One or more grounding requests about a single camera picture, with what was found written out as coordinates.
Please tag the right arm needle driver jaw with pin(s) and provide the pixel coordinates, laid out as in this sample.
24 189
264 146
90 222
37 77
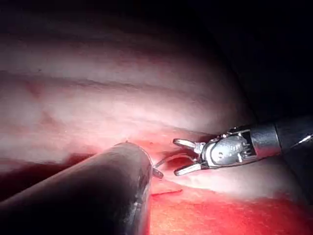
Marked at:
188 169
185 143

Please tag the left arm needle driver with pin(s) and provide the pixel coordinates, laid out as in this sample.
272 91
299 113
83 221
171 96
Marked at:
158 173

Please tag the right arm needle driver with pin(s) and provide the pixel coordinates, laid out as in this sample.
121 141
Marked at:
225 151

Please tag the curved steel needle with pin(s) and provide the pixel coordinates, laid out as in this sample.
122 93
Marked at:
171 158

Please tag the dark right arm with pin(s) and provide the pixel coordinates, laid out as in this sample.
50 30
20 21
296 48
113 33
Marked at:
288 137

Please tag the dark left arm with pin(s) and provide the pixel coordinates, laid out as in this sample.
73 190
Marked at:
85 195

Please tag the tissue pad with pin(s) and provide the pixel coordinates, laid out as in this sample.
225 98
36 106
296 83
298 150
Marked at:
102 102

